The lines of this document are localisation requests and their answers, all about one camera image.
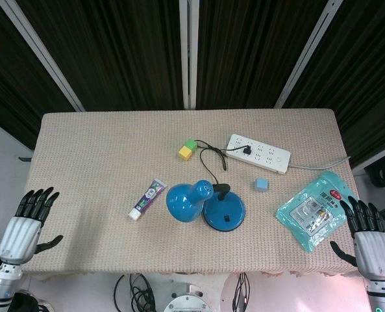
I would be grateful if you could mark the yellow cube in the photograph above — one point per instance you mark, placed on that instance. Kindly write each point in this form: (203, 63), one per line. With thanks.
(185, 152)

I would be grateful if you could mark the beige woven tablecloth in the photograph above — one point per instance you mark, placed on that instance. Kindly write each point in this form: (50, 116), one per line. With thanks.
(114, 182)

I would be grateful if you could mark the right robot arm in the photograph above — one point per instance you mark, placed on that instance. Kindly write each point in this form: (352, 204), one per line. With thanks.
(384, 297)

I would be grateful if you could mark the black object behind table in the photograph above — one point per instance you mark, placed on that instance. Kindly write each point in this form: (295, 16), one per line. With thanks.
(383, 174)

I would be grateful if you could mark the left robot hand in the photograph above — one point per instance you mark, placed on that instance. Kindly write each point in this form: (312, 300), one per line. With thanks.
(18, 234)

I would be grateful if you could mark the white power strip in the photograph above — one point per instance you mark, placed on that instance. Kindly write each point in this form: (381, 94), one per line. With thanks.
(260, 152)

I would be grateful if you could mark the robot base column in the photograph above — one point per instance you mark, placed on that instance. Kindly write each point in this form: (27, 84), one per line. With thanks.
(187, 300)

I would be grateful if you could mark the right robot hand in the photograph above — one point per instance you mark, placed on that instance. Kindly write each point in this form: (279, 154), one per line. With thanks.
(372, 247)

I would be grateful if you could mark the purple toothpaste tube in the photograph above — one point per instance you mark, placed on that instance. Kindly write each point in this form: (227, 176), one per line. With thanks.
(148, 199)

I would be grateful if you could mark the green cube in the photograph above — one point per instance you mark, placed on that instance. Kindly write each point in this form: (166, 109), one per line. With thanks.
(191, 144)

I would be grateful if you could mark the white vertical frame post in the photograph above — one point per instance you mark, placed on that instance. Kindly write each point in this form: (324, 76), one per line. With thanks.
(189, 53)

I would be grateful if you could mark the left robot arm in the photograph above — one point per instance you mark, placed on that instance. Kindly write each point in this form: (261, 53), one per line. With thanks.
(0, 286)

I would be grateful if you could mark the teal wet wipes pack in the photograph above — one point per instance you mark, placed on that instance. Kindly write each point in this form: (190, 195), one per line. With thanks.
(312, 213)

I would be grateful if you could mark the light blue cube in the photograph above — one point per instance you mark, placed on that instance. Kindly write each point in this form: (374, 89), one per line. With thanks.
(261, 184)

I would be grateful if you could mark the white slanted frame post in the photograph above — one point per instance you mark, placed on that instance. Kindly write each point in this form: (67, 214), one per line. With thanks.
(41, 53)
(307, 53)

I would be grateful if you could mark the blue desk lamp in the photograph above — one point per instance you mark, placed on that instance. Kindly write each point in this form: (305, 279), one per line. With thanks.
(205, 205)

